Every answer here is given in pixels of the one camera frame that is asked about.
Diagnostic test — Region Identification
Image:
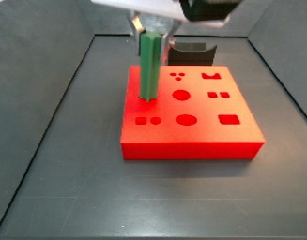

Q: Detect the green star-shaped peg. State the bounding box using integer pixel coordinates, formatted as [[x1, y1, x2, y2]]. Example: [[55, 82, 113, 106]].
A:
[[139, 32, 162, 101]]

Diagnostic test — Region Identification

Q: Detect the red shape-sorting block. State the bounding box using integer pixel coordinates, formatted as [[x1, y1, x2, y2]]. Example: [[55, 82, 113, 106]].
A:
[[120, 66, 264, 160]]

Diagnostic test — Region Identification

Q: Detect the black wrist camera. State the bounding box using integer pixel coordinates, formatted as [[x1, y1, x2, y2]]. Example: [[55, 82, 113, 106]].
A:
[[179, 0, 242, 22]]

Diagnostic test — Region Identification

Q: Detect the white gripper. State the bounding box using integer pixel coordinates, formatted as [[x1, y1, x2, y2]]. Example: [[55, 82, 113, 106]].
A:
[[91, 0, 231, 51]]

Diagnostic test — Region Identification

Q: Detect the black curved holder block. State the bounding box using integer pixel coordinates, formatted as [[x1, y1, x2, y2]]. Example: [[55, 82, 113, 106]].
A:
[[168, 42, 216, 66]]

